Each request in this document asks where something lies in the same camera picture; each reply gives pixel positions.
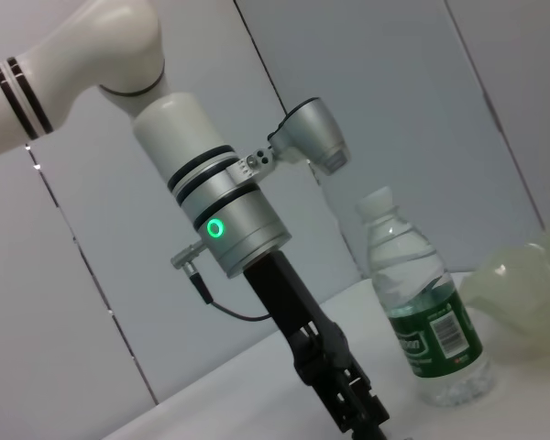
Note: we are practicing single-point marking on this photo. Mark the translucent green fruit bowl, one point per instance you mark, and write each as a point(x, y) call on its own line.
point(527, 293)

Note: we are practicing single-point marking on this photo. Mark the clear green-label water bottle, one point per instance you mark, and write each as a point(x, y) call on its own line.
point(421, 321)

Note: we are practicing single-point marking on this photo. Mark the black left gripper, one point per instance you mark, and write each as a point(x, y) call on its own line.
point(298, 321)

